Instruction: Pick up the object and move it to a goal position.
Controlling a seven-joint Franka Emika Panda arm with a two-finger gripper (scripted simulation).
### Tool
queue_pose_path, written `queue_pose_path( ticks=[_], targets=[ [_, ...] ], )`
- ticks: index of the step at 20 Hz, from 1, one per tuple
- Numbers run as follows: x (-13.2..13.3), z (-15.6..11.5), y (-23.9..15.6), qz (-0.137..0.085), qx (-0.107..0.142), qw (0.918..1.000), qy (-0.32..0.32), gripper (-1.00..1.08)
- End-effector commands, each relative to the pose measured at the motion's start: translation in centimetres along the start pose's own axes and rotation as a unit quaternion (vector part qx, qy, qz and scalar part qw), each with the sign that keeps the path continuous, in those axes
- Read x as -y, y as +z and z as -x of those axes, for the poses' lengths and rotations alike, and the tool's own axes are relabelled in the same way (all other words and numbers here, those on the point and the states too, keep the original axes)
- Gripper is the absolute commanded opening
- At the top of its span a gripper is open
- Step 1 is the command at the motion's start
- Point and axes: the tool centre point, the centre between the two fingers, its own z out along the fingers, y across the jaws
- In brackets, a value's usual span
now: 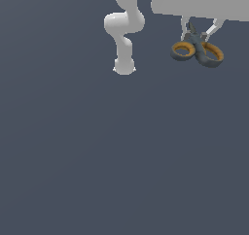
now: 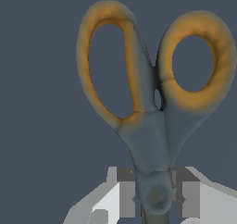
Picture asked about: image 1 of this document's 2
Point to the pale grey gripper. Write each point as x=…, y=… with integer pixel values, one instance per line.
x=197, y=2

